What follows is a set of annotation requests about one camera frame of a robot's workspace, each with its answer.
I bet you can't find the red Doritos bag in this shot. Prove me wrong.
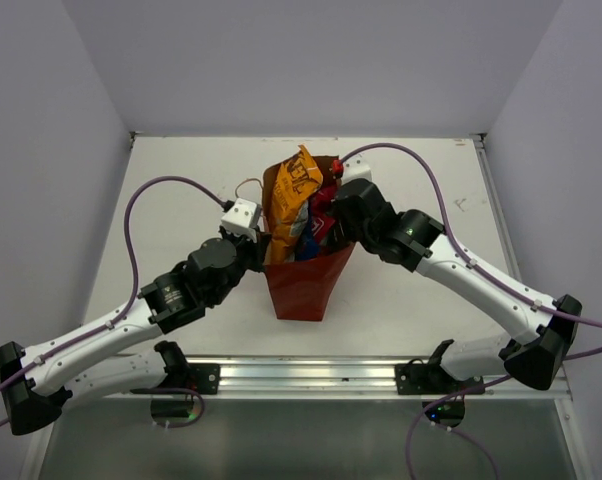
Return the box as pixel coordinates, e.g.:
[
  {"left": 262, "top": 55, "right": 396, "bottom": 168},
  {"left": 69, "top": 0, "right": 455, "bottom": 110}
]
[{"left": 310, "top": 184, "right": 339, "bottom": 257}]

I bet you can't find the blue snack bag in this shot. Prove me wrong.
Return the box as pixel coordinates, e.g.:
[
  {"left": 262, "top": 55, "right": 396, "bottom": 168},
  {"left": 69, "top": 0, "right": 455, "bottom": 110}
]
[{"left": 294, "top": 219, "right": 320, "bottom": 262}]

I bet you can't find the red paper bag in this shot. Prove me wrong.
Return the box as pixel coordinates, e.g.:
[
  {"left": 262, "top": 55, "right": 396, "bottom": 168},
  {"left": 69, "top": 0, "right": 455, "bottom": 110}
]
[{"left": 259, "top": 154, "right": 354, "bottom": 322}]

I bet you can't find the orange kettle chip bag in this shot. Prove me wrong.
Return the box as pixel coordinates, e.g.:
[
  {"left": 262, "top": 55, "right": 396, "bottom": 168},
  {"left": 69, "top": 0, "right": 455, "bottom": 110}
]
[{"left": 267, "top": 145, "right": 323, "bottom": 265}]

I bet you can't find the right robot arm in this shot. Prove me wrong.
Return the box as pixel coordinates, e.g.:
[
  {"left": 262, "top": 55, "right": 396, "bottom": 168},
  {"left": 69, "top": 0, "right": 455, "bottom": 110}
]
[{"left": 332, "top": 178, "right": 582, "bottom": 393}]

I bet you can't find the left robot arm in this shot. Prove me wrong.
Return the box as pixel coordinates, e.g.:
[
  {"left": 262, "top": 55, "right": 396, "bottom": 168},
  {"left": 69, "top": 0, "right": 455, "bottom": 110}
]
[{"left": 0, "top": 228, "right": 270, "bottom": 436}]

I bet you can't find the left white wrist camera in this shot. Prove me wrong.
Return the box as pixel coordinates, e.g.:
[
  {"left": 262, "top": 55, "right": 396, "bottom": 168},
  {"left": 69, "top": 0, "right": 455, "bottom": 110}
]
[{"left": 221, "top": 198, "right": 262, "bottom": 243}]

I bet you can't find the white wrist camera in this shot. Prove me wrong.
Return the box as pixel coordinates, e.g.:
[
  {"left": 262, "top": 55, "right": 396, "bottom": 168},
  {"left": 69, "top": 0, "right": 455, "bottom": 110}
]
[
  {"left": 221, "top": 198, "right": 262, "bottom": 243},
  {"left": 330, "top": 158, "right": 372, "bottom": 185}
]

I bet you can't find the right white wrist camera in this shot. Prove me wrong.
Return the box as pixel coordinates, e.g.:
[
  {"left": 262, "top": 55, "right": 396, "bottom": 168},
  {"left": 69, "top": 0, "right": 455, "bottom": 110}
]
[{"left": 330, "top": 158, "right": 372, "bottom": 185}]

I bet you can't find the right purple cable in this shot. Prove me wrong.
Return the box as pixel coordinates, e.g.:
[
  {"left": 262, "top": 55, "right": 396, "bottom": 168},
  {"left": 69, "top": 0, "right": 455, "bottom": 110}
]
[{"left": 340, "top": 142, "right": 602, "bottom": 480}]

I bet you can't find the purple cable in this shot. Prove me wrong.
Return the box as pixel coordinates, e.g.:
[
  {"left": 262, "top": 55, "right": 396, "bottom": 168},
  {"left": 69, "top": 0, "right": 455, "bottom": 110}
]
[
  {"left": 0, "top": 175, "right": 232, "bottom": 441},
  {"left": 340, "top": 142, "right": 602, "bottom": 480}
]

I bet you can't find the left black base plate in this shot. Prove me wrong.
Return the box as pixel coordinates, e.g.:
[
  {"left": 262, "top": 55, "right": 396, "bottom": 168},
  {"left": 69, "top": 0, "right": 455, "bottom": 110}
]
[{"left": 185, "top": 362, "right": 221, "bottom": 395}]

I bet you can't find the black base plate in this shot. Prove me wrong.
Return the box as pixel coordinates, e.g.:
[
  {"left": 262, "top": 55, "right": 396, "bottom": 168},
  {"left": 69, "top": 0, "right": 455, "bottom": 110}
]
[
  {"left": 185, "top": 362, "right": 221, "bottom": 395},
  {"left": 394, "top": 362, "right": 485, "bottom": 396}
]

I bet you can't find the aluminium mounting rail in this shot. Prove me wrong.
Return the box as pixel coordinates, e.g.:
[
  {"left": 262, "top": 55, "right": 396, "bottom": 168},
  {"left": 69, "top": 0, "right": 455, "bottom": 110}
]
[{"left": 125, "top": 353, "right": 572, "bottom": 400}]

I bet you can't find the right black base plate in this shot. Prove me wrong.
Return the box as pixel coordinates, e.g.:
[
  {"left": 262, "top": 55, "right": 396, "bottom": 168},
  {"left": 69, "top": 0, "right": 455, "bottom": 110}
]
[{"left": 394, "top": 362, "right": 485, "bottom": 396}]

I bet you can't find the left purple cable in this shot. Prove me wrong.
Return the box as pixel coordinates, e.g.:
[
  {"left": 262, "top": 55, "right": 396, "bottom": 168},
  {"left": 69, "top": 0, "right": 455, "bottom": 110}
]
[{"left": 0, "top": 175, "right": 232, "bottom": 441}]

